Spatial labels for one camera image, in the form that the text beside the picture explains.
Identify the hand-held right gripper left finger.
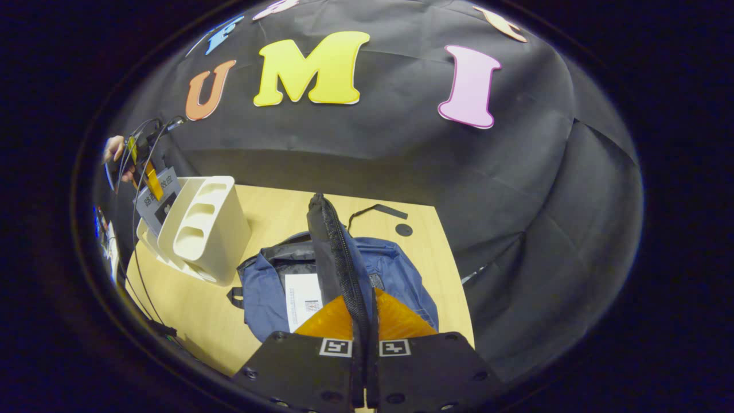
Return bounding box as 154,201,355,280
231,294,366,413

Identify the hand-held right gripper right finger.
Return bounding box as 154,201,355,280
366,288,506,413

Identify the white bookshelf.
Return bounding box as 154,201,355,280
136,176,252,286

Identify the plain white book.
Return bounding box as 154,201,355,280
285,273,323,333

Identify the blue schoolbag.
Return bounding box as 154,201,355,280
227,193,439,345

